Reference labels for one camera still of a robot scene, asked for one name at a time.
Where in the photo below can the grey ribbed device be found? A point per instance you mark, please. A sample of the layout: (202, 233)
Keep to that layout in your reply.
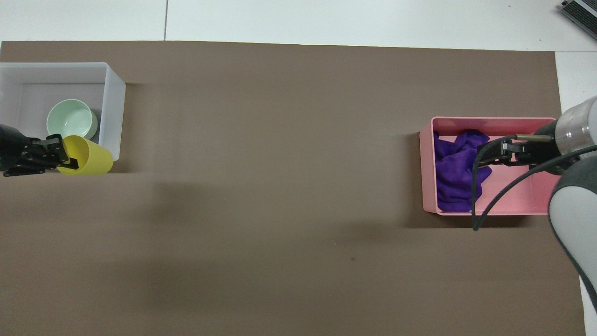
(580, 14)

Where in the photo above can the purple cloth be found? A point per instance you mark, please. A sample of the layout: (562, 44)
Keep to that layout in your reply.
(454, 177)

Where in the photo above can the yellow plastic cup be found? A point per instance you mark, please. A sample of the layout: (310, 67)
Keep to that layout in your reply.
(91, 158)

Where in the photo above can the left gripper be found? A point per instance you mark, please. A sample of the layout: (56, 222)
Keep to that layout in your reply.
(11, 147)

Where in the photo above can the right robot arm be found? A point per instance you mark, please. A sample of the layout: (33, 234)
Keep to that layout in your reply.
(576, 205)

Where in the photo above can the pink plastic box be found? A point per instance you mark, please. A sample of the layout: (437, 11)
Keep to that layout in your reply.
(508, 200)

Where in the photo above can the translucent white plastic box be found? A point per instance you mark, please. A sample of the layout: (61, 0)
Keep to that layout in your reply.
(112, 107)

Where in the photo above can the pale green bowl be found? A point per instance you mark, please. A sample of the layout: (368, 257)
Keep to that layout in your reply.
(71, 119)

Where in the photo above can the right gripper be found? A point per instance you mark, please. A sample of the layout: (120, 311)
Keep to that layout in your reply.
(543, 151)

